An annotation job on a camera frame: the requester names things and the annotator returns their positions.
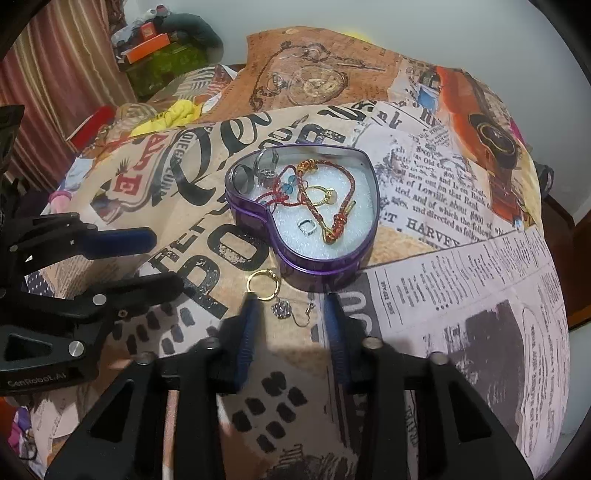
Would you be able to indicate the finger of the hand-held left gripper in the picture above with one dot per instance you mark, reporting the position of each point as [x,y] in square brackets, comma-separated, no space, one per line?
[138,290]
[120,242]

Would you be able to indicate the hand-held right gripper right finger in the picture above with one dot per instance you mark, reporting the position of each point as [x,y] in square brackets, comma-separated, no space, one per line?
[334,332]

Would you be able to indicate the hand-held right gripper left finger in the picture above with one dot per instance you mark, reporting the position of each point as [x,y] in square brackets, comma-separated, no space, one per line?
[247,332]

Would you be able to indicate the silver hook earring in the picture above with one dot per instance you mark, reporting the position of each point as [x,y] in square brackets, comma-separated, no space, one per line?
[304,318]

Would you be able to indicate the silver charm pendant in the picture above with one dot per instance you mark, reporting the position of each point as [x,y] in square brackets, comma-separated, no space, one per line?
[281,309]

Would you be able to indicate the purple heart-shaped tin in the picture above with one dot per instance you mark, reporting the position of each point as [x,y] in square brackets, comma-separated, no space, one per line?
[295,265]

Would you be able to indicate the small silver u-shaped earring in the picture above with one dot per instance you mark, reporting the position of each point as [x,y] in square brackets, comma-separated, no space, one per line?
[301,227]

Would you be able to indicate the silver hoop earring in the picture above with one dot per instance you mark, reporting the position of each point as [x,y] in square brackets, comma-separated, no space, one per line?
[268,175]

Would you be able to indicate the red box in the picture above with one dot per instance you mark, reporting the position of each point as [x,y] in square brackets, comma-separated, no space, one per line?
[92,124]

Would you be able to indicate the yellow cloth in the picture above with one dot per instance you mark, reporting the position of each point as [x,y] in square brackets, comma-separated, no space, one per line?
[171,115]

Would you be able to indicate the newspaper print blanket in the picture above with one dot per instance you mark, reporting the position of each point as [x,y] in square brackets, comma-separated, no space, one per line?
[461,277]

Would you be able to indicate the green patterned bag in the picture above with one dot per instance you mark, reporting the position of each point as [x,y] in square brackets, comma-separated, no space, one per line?
[171,69]

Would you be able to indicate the striped red curtain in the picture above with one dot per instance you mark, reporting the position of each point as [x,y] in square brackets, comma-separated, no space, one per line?
[46,69]

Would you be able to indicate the flat orange box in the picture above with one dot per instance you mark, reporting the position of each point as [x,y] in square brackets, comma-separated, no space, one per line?
[147,48]

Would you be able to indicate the dark grey plush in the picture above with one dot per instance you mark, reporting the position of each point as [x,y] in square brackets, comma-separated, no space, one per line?
[198,30]

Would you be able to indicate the dark bag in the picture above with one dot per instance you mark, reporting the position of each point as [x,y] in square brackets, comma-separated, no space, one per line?
[545,177]

